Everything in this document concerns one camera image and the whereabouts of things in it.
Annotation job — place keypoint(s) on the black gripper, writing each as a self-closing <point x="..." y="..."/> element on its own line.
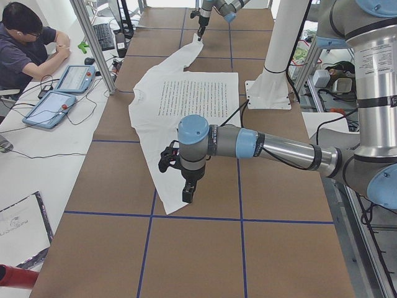
<point x="192" y="176"/>
<point x="203" y="19"/>

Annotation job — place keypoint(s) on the white long-sleeve printed shirt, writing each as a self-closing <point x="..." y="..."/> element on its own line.
<point x="166" y="94"/>

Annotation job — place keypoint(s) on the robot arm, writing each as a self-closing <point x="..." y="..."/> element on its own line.
<point x="364" y="161"/>
<point x="227" y="9"/>

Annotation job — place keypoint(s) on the black computer keyboard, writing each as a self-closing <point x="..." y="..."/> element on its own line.
<point x="104" y="36"/>

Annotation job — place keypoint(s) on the black computer mouse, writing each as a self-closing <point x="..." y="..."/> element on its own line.
<point x="89" y="61"/>

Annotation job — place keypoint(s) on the green plastic object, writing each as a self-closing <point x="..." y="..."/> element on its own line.
<point x="83" y="47"/>

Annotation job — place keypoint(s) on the upper blue teach pendant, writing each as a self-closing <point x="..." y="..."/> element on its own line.
<point x="76" y="79"/>

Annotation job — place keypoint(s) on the blue teach pendant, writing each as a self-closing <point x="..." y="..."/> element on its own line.
<point x="50" y="110"/>
<point x="76" y="79"/>

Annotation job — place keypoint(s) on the lower blue teach pendant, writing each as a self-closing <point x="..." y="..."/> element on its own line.
<point x="50" y="110"/>

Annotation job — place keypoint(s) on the seated person in dark shirt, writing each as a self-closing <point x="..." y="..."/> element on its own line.
<point x="29" y="50"/>

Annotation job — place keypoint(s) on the red object at edge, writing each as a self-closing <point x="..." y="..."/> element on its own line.
<point x="17" y="277"/>

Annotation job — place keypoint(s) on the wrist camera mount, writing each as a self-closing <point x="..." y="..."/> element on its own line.
<point x="169" y="158"/>

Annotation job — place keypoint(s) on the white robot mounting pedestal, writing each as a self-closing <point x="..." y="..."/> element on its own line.
<point x="270" y="89"/>

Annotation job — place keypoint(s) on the aluminium frame post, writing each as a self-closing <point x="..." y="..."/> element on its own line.
<point x="82" y="15"/>

